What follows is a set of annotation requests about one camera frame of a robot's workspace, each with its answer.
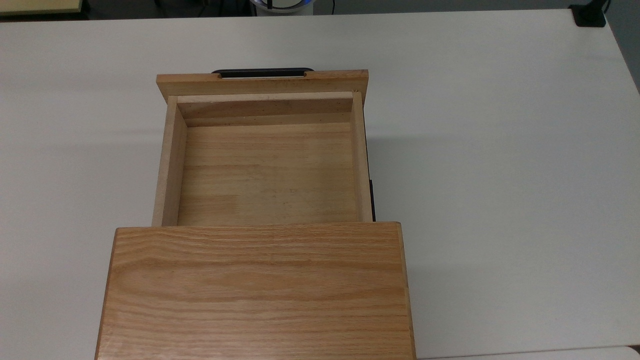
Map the wooden drawer with black handle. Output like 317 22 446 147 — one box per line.
151 69 376 228

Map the light oak wooden cabinet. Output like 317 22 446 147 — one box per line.
94 221 418 360

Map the pale yellow board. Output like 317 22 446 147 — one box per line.
0 0 91 17

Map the black metal drawer handle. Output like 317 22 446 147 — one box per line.
211 68 315 79

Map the black camera stand with clamp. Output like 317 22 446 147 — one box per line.
569 0 612 28

